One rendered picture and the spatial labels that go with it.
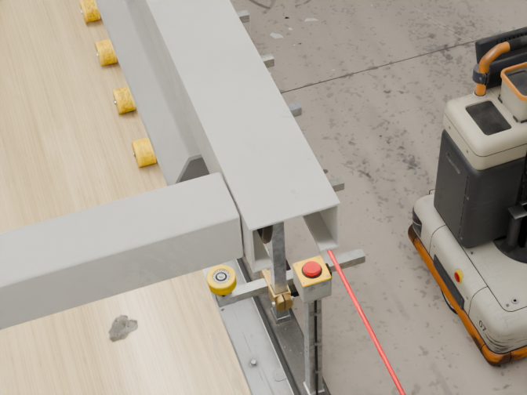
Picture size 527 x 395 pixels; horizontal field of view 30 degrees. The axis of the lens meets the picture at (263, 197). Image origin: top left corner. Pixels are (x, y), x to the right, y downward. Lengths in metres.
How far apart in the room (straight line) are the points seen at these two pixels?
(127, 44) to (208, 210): 0.35
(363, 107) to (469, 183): 1.26
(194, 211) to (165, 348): 1.83
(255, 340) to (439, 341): 0.97
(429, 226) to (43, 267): 2.98
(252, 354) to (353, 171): 1.49
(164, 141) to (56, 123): 2.25
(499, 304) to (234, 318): 0.96
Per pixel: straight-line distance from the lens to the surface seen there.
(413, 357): 3.58
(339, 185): 2.91
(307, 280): 2.23
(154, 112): 0.94
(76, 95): 3.24
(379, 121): 4.36
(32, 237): 0.72
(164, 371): 2.50
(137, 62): 0.99
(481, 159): 3.17
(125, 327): 2.57
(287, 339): 2.76
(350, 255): 2.78
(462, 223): 3.42
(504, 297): 3.42
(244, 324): 2.90
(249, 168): 0.73
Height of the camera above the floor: 2.99
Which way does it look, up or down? 48 degrees down
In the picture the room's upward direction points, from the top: 4 degrees counter-clockwise
